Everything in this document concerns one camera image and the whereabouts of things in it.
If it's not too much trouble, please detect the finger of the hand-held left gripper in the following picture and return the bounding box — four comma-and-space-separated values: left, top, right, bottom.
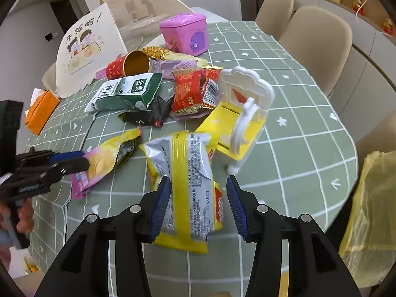
0, 160, 91, 199
15, 149, 86, 170

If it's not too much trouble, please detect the cartoon print mesh food cover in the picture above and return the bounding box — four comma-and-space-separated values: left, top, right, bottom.
56, 0, 198, 98

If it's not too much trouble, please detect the purple wrapper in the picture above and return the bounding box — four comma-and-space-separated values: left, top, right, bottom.
148, 59, 200, 79

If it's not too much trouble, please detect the person's left hand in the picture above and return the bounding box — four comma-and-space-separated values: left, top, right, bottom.
0, 197, 34, 233

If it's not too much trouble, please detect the green milk carton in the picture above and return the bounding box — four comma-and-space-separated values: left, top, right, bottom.
84, 73, 163, 113

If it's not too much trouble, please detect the yellow silver snack wrapper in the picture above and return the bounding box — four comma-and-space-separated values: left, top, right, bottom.
139, 131, 225, 254

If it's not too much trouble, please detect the gold foil wrapper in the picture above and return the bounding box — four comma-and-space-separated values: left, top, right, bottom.
142, 46, 209, 69

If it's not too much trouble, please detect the yellow-green cloth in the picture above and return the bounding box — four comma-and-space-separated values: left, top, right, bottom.
339, 151, 396, 288

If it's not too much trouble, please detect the beige wall cabinet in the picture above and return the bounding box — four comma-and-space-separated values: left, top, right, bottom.
280, 0, 396, 130

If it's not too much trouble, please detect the pink yellow chip bag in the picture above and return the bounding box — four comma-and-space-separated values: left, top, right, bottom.
71, 127, 143, 200

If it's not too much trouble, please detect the pink toy box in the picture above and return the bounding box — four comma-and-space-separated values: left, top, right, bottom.
159, 13, 210, 57

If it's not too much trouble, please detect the yellow snack packet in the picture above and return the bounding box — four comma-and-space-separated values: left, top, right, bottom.
196, 66, 275, 174

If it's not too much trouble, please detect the orange tissue box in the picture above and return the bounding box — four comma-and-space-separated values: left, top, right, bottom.
24, 88, 61, 136

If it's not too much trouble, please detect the red snack packet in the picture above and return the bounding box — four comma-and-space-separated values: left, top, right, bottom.
170, 66, 224, 119

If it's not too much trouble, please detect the black wrapper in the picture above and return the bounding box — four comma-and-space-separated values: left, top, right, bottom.
118, 94, 174, 128

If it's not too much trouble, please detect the red gold paper cup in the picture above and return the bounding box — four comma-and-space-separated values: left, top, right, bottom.
107, 50, 151, 80

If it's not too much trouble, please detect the green checked tablecloth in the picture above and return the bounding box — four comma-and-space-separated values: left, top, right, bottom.
23, 21, 359, 297

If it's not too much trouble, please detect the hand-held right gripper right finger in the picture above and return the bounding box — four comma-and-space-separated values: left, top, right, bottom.
226, 175, 362, 297

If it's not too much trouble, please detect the beige chair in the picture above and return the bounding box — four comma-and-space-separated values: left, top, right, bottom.
255, 0, 294, 39
42, 62, 58, 91
278, 5, 353, 96

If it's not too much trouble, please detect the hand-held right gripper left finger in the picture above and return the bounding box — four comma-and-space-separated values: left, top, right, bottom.
35, 176, 172, 297

